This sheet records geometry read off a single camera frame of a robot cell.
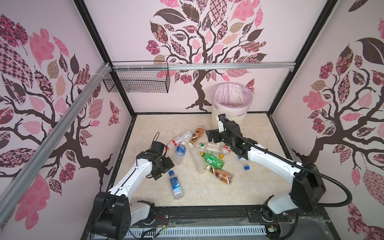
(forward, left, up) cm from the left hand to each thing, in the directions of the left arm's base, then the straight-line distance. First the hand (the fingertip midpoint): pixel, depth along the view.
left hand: (168, 171), depth 83 cm
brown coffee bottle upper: (+26, -17, -1) cm, 31 cm away
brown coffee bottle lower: (-1, -30, -1) cm, 30 cm away
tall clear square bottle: (+10, -17, -6) cm, 20 cm away
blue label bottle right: (+8, -46, -5) cm, 47 cm away
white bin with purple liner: (+49, -42, +12) cm, 66 cm away
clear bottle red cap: (+25, -6, -2) cm, 26 cm away
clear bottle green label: (+19, -26, -3) cm, 32 cm away
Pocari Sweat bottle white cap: (+13, -6, -1) cm, 14 cm away
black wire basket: (+75, +31, +10) cm, 82 cm away
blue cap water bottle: (-8, -5, -1) cm, 9 cm away
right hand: (+19, -25, +17) cm, 36 cm away
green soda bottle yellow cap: (+7, -26, -1) cm, 27 cm away
